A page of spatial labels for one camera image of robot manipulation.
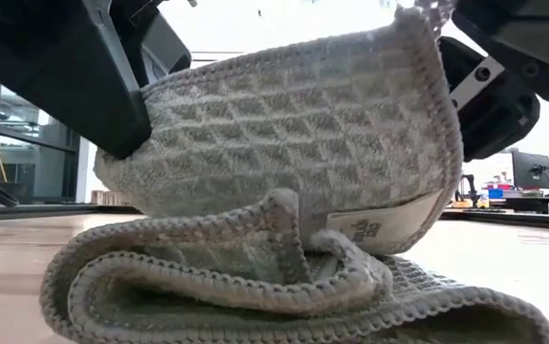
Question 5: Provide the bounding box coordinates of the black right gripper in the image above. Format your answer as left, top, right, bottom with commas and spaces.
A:
437, 0, 549, 163

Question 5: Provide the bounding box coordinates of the grey microfiber towel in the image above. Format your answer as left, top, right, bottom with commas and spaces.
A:
38, 0, 549, 344

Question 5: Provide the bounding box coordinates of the dark glass partition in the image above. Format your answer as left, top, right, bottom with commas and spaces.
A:
0, 66, 82, 204

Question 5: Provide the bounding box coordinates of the black computer monitor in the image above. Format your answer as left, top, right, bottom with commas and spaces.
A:
511, 149, 549, 190

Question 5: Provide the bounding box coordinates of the black background desk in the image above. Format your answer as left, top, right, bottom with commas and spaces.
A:
501, 193, 549, 214

